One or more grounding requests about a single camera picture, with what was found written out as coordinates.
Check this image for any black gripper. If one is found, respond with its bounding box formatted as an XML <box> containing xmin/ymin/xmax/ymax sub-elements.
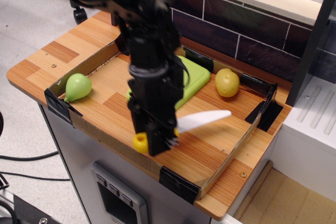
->
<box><xmin>128</xmin><ymin>62</ymin><xmax>184</xmax><ymax>156</ymax></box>

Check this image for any yellow-handled white toy knife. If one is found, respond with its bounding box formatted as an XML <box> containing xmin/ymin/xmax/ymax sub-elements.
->
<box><xmin>133</xmin><ymin>110</ymin><xmax>232</xmax><ymax>154</ymax></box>

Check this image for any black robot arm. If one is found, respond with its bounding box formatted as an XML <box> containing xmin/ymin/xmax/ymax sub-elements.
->
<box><xmin>71</xmin><ymin>0</ymin><xmax>186</xmax><ymax>156</ymax></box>

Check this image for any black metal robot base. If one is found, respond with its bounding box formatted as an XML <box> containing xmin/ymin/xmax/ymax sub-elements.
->
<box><xmin>1</xmin><ymin>174</ymin><xmax>60</xmax><ymax>224</ymax></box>

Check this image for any green plastic cutting board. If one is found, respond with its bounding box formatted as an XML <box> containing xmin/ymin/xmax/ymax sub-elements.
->
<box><xmin>128</xmin><ymin>56</ymin><xmax>211</xmax><ymax>111</ymax></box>

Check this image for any cardboard fence with black tape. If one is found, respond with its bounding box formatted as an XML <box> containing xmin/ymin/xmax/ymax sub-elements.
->
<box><xmin>45</xmin><ymin>26</ymin><xmax>291</xmax><ymax>205</ymax></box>

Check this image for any grey toy oven front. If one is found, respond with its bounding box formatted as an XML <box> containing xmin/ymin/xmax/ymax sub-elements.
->
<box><xmin>91</xmin><ymin>162</ymin><xmax>149</xmax><ymax>224</ymax></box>

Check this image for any green toy pear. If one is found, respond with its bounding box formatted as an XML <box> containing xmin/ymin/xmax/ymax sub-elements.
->
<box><xmin>64</xmin><ymin>73</ymin><xmax>92</xmax><ymax>102</ymax></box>

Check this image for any yellow toy potato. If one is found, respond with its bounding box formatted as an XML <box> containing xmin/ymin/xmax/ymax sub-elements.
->
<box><xmin>215</xmin><ymin>69</ymin><xmax>240</xmax><ymax>98</ymax></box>

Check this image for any black office chair base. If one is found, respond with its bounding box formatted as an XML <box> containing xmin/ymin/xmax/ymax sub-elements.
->
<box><xmin>70</xmin><ymin>0</ymin><xmax>88</xmax><ymax>25</ymax></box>

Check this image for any white toy sink counter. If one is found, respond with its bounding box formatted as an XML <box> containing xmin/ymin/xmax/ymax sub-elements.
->
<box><xmin>271</xmin><ymin>77</ymin><xmax>335</xmax><ymax>200</ymax></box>

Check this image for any black floor cable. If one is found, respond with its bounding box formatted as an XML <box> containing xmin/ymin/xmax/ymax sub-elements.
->
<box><xmin>0</xmin><ymin>151</ymin><xmax>59</xmax><ymax>161</ymax></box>
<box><xmin>0</xmin><ymin>171</ymin><xmax>71</xmax><ymax>182</ymax></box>

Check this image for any dark vertical post right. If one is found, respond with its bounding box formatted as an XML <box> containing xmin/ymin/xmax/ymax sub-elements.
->
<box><xmin>286</xmin><ymin>0</ymin><xmax>335</xmax><ymax>106</ymax></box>

